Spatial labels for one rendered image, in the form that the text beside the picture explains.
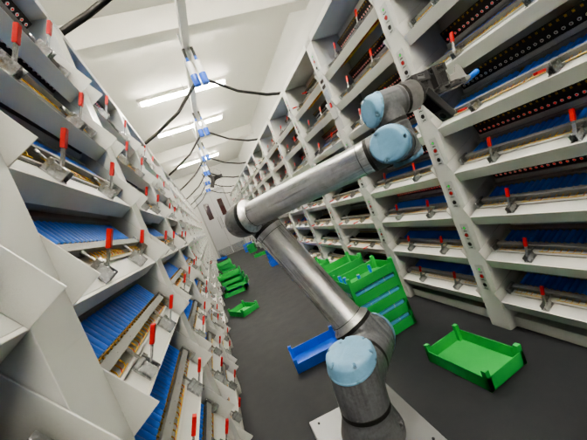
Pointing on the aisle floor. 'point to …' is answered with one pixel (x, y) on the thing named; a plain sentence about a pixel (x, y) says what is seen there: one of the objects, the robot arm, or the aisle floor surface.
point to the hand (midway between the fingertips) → (465, 81)
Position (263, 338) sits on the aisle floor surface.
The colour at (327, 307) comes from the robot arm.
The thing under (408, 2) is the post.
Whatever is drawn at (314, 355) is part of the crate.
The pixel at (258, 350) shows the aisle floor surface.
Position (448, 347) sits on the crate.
